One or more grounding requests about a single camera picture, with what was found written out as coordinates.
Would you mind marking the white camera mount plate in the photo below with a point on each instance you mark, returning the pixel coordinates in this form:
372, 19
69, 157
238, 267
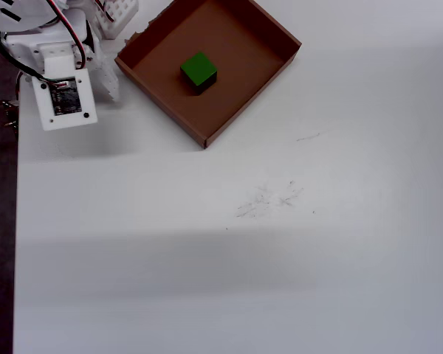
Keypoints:
88, 110

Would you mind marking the brown cardboard box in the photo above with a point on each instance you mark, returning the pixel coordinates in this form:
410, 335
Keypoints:
236, 107

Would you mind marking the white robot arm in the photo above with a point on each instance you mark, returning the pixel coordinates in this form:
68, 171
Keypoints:
22, 11

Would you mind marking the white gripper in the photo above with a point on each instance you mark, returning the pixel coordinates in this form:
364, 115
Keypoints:
105, 79

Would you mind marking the green cube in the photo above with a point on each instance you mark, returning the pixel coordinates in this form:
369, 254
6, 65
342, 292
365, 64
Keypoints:
198, 68

